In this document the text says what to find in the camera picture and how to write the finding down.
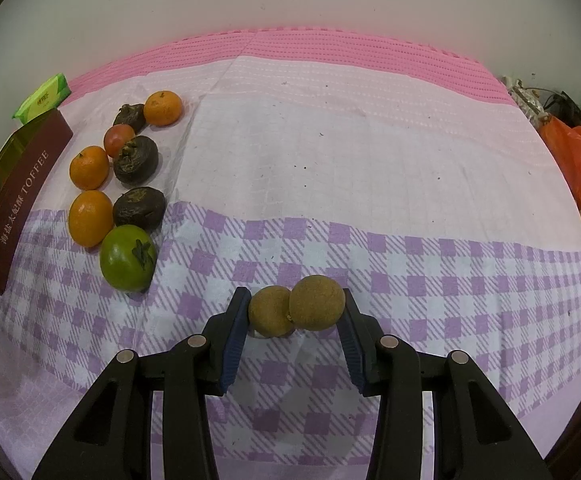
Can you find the silver foil bag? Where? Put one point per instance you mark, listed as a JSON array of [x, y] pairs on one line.
[[527, 101]]

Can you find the brown longan fruit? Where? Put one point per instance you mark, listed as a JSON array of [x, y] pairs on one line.
[[268, 312], [316, 303]]

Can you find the green tissue pack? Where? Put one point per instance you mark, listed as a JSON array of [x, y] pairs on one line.
[[49, 95]]

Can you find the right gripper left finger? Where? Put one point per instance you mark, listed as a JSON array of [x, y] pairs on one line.
[[107, 436]]

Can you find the black bag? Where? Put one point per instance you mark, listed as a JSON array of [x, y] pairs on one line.
[[563, 107]]

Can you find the pink purple checked tablecloth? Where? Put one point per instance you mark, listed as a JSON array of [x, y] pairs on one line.
[[407, 174]]

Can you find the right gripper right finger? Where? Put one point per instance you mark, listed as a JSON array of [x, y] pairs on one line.
[[476, 435]]

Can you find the red tomato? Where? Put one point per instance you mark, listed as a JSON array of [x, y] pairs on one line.
[[115, 137]]

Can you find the dark mangosteen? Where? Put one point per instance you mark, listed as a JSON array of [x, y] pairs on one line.
[[143, 207], [137, 160], [131, 115]]

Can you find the orange mandarin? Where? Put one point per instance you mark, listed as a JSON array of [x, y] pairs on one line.
[[163, 108], [90, 218], [90, 168]]

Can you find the maroon gold toffee tin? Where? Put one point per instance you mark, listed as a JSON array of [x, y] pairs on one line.
[[26, 160]]

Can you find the green persimmon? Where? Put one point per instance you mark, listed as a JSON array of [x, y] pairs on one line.
[[128, 258]]

